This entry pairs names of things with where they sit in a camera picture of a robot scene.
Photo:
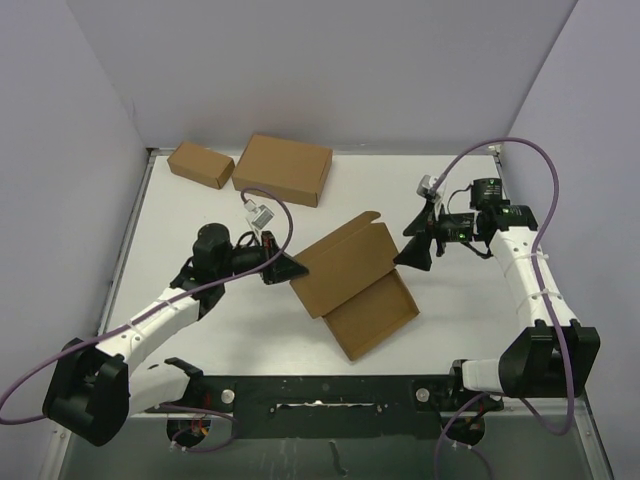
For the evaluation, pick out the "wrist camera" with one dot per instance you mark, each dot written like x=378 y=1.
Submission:
x=257 y=217
x=431 y=188

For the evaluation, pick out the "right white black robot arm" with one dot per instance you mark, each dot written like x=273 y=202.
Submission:
x=554 y=353

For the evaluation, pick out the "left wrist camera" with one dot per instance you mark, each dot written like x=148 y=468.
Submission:
x=257 y=217

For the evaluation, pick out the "aluminium frame rail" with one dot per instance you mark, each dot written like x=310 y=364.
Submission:
x=101 y=330

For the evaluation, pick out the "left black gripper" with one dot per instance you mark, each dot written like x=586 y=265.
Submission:
x=282 y=269

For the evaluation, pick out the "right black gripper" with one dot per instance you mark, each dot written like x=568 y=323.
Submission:
x=416 y=253

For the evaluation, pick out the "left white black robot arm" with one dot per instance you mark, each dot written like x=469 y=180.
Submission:
x=97 y=386

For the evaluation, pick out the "large closed cardboard box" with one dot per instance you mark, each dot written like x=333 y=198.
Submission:
x=293 y=171

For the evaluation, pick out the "small closed cardboard box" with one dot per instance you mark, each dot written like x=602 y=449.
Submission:
x=201 y=165

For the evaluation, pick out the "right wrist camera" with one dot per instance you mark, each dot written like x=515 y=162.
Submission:
x=431 y=188

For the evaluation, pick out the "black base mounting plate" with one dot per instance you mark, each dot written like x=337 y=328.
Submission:
x=330 y=407

